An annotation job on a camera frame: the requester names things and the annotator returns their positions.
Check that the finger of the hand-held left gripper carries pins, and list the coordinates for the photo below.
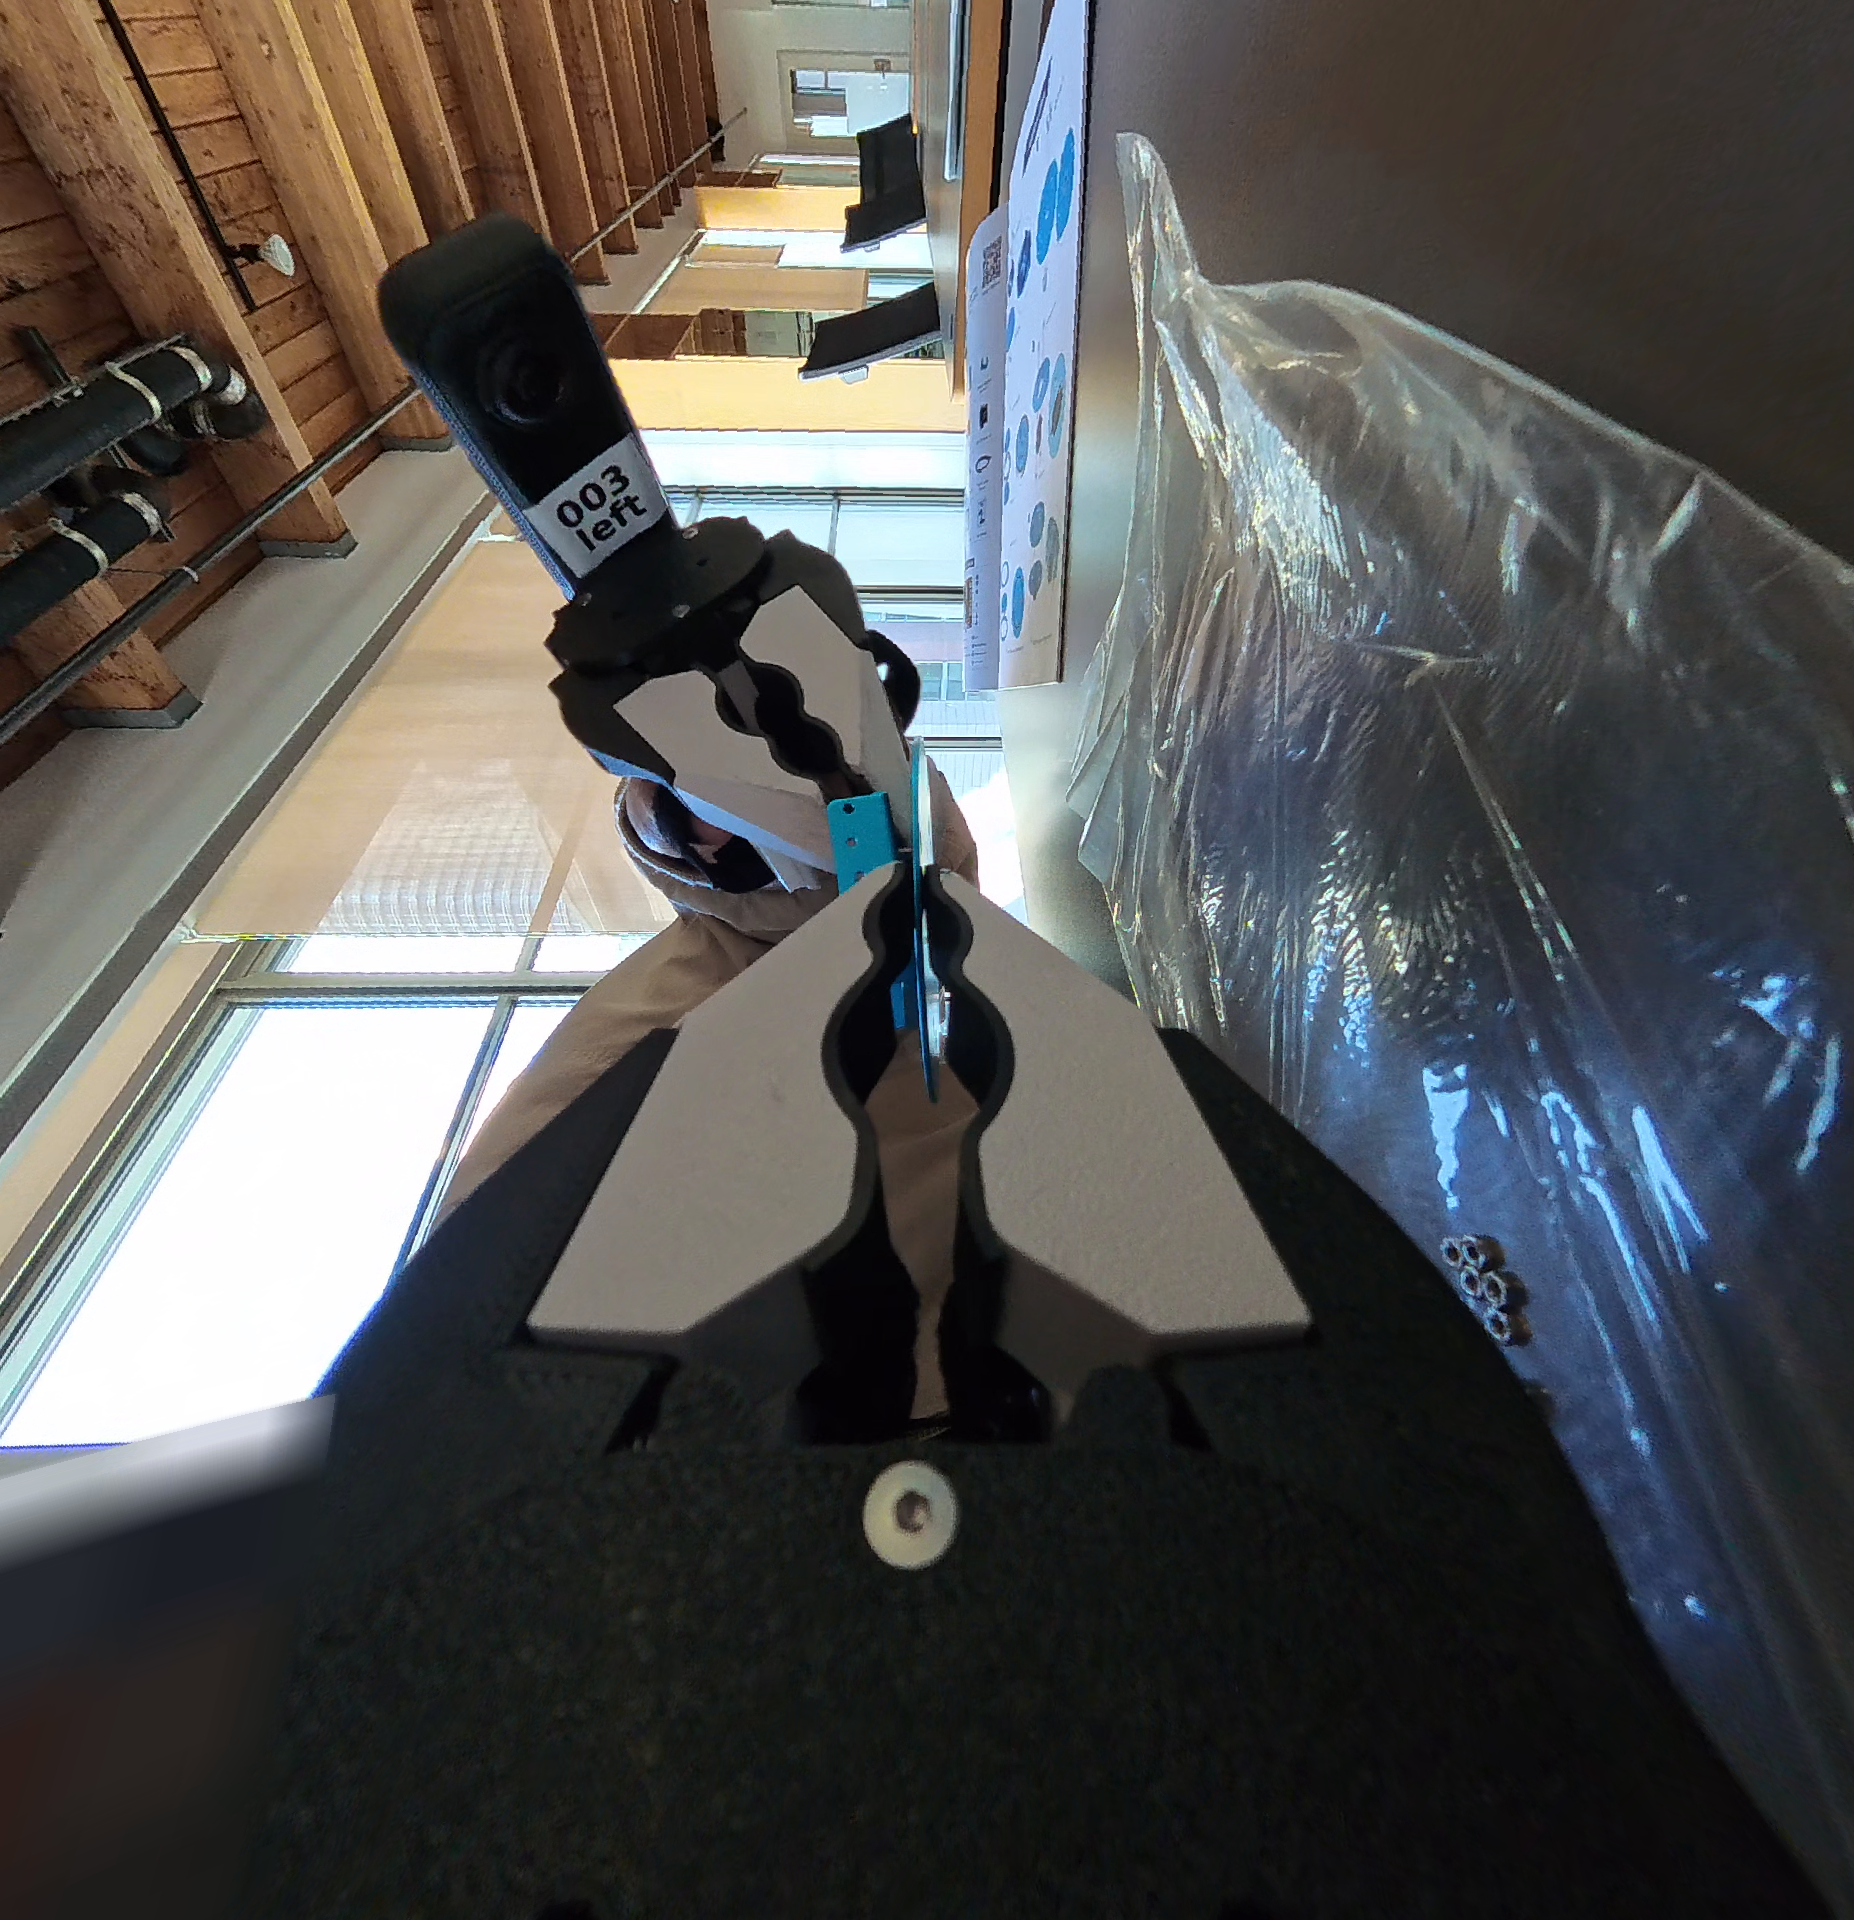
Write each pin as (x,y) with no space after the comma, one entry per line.
(701,735)
(829,661)

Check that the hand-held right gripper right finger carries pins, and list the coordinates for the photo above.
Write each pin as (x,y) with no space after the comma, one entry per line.
(1137,1200)

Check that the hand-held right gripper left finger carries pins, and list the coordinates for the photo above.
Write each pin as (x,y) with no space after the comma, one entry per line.
(687,1200)

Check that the blue perforated mounting bracket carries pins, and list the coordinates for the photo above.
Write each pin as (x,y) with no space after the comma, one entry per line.
(864,838)

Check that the blue round metal plate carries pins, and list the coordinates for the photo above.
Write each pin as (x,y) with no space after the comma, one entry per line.
(922,838)

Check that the person's left hand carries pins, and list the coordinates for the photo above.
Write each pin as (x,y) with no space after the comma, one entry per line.
(650,831)

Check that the small white printed sheet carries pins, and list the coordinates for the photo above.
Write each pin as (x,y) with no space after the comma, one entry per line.
(987,450)

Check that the cluster of small metal nuts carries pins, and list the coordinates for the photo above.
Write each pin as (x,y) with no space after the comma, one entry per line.
(1479,1283)

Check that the white instruction sheet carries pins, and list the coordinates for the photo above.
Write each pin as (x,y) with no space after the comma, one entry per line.
(1051,299)

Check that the large glass window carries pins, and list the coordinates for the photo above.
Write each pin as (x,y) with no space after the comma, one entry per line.
(192,1200)

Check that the white ceiling spotlight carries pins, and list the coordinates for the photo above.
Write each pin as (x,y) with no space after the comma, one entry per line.
(275,253)

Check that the clear plastic bag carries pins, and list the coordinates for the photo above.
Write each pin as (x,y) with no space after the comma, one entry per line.
(1466,751)

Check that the black insulated pipe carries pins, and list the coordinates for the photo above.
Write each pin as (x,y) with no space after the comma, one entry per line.
(56,562)
(102,419)

